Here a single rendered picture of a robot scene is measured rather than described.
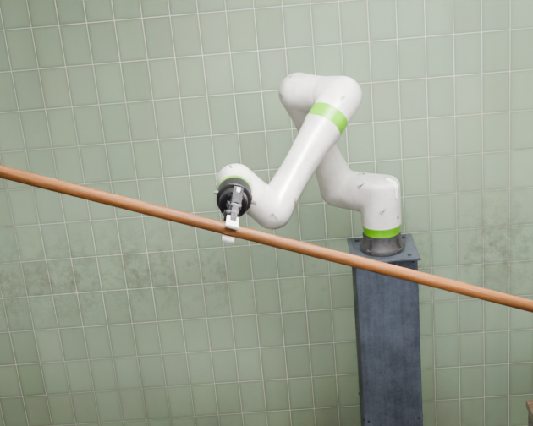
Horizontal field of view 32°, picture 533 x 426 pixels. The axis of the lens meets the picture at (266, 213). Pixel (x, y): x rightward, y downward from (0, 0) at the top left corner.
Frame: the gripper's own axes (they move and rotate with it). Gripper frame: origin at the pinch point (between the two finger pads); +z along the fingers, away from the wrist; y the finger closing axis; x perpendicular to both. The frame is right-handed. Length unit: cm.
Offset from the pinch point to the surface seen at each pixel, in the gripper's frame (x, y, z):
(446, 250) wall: -90, 35, -123
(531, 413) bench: -121, 65, -66
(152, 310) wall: 14, 91, -124
